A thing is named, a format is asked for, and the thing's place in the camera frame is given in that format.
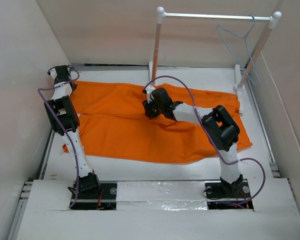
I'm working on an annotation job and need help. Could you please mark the orange trousers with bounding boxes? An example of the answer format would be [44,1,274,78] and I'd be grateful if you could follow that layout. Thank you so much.
[62,80,253,165]

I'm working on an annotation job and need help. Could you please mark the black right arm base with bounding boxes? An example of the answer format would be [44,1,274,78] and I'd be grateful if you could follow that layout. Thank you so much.
[202,179,254,210]

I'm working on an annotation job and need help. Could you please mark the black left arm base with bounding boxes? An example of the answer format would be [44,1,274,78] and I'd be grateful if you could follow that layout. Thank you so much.
[68,181,118,211]

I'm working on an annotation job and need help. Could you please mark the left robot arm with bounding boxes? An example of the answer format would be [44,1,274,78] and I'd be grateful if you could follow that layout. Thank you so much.
[42,65,102,199]

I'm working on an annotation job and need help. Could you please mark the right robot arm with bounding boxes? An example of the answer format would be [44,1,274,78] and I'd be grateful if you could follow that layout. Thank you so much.
[142,85,243,197]

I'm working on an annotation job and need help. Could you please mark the white garment rack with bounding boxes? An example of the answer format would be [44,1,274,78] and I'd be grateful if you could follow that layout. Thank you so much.
[147,6,283,116]

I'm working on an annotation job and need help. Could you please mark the silver tape strip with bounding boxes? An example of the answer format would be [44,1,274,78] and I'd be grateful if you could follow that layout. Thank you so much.
[116,180,208,211]

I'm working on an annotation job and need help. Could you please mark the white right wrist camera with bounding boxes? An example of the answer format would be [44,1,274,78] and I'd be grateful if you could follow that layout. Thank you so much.
[142,85,156,103]

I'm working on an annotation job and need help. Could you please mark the blue wire hanger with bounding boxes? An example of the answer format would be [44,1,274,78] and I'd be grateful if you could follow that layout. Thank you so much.
[216,14,261,87]

